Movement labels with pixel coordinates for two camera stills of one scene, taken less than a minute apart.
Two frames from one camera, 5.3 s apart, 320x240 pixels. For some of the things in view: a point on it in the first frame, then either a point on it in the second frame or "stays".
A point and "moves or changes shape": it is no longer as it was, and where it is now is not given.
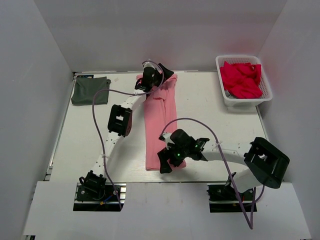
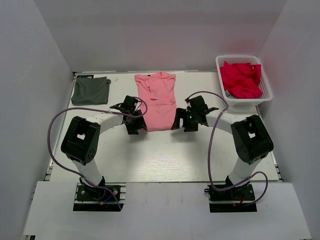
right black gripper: [163, 155] → [179, 114]
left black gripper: [166, 73] → [132, 130]
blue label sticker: [85, 76] stays
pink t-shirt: [160, 119] moves or changes shape
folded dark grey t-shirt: [85, 88] stays
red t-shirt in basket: [241, 80] stays
